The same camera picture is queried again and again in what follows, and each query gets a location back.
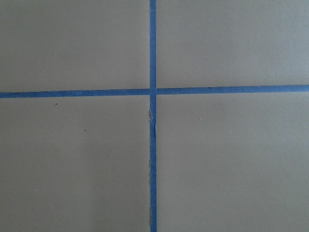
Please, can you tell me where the blue tape strip lengthwise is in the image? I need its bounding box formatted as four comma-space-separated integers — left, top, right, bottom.
149, 0, 157, 232

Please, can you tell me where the blue tape strip crosswise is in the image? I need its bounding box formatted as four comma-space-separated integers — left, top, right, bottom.
0, 85, 309, 99

